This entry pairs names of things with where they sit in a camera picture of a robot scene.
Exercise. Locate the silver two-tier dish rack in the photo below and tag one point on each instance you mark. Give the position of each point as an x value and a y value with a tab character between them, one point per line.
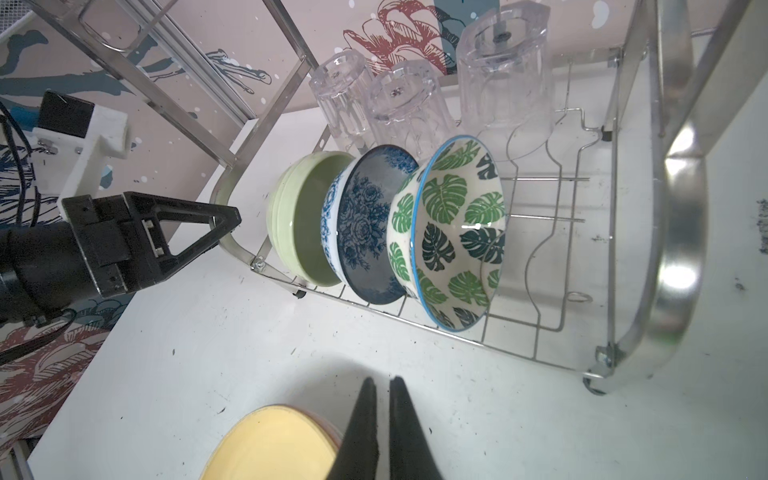
693	101

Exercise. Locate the clear drinking glass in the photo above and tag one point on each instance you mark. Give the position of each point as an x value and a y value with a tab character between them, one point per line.
338	86
405	107
505	79

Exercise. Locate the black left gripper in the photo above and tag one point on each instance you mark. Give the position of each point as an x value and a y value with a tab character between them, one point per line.
110	246

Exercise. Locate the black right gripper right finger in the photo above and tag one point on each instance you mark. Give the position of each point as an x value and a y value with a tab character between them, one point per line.
409	454

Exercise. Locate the light green bowl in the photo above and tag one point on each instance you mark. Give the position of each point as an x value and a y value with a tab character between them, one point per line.
294	215

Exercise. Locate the blue white patterned bowl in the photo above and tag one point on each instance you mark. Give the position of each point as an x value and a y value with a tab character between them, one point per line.
354	222

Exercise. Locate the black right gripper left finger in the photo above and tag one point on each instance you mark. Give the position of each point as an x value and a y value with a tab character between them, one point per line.
358	455

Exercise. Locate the green leaf patterned bowl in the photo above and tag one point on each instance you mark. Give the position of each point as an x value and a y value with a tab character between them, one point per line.
446	233

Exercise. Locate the yellow plate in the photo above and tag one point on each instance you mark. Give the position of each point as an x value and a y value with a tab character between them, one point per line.
273	442

